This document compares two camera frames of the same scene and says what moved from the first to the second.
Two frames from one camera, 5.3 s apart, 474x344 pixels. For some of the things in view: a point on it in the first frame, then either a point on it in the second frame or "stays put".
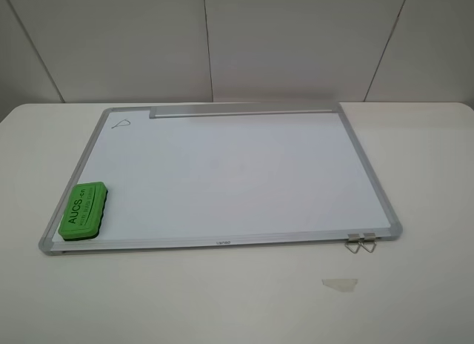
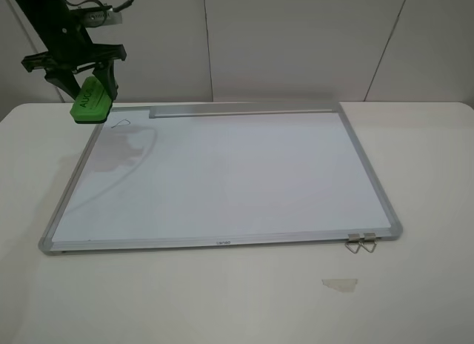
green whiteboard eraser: (84, 211) → (92, 104)
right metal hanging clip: (369, 243) stays put
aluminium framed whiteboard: (229, 175) stays put
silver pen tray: (167, 112) stays put
